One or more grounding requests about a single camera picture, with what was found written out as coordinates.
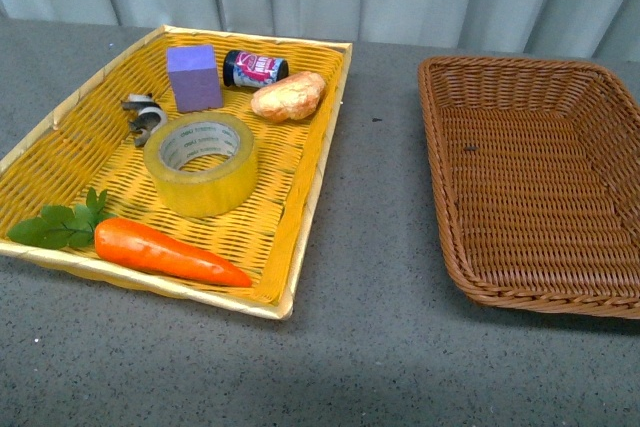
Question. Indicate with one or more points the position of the yellow packing tape roll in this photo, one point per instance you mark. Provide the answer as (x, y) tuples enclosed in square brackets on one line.
[(202, 164)]

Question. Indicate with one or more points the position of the brown wicker basket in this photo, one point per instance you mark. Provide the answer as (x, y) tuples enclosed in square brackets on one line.
[(535, 175)]

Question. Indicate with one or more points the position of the yellow woven basket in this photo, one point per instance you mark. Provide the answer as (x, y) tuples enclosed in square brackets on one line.
[(84, 143)]

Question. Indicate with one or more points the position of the toy bread croissant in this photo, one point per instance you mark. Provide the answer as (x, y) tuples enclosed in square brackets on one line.
[(293, 98)]

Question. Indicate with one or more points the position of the purple foam cube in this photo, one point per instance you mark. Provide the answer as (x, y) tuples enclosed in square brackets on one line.
[(194, 79)]

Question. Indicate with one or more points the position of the orange toy carrot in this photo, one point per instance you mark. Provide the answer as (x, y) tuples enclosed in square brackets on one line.
[(124, 242)]

